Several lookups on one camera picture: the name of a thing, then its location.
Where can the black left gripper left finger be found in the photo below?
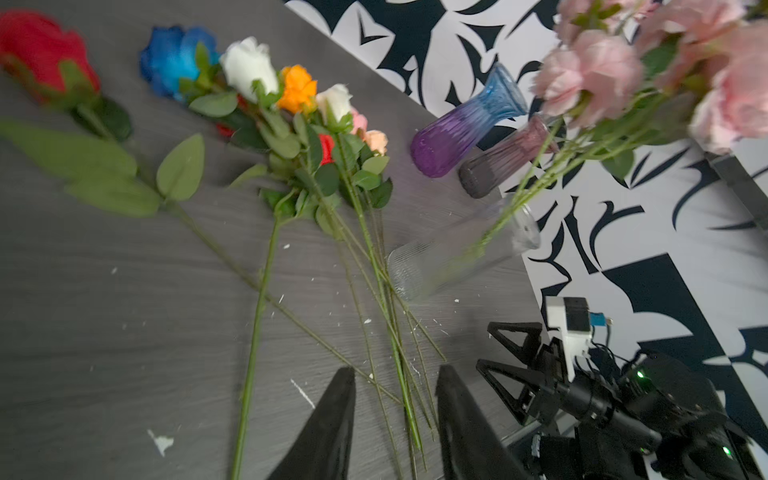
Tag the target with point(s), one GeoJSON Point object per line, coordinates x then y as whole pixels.
{"type": "Point", "coordinates": [322, 449]}

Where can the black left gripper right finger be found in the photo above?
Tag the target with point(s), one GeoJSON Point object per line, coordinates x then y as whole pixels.
{"type": "Point", "coordinates": [469, 446]}

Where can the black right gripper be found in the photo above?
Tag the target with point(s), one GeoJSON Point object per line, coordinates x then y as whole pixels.
{"type": "Point", "coordinates": [576, 390]}

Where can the clear ribbed glass vase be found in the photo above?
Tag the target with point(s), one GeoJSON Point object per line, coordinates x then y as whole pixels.
{"type": "Point", "coordinates": [459, 251]}

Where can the pink carnation stem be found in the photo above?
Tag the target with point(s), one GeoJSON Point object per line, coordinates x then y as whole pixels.
{"type": "Point", "coordinates": [705, 79]}
{"type": "Point", "coordinates": [593, 75]}

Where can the white artificial rose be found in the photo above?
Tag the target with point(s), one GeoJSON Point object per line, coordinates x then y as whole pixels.
{"type": "Point", "coordinates": [248, 69]}

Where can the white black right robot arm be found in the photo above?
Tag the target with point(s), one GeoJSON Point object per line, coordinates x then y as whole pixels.
{"type": "Point", "coordinates": [654, 419]}

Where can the smoky pink glass vase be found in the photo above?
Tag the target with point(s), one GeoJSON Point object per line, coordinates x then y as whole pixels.
{"type": "Point", "coordinates": [488, 170]}

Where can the purple blue glass vase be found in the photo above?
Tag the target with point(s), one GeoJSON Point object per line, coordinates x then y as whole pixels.
{"type": "Point", "coordinates": [439, 147]}

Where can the peach artificial rose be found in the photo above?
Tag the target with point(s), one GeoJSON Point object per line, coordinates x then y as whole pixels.
{"type": "Point", "coordinates": [377, 141]}

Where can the small red artificial rose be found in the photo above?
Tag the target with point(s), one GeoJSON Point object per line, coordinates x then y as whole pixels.
{"type": "Point", "coordinates": [327, 144]}

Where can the cream artificial rose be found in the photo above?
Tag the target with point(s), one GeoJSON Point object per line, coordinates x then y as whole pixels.
{"type": "Point", "coordinates": [334, 103]}

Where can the orange artificial rose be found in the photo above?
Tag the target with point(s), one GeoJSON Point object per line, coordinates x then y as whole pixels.
{"type": "Point", "coordinates": [299, 90]}

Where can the blue artificial rose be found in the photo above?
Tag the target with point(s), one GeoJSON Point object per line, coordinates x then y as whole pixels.
{"type": "Point", "coordinates": [170, 56]}

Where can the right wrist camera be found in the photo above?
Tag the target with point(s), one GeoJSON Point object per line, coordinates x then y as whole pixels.
{"type": "Point", "coordinates": [572, 320]}

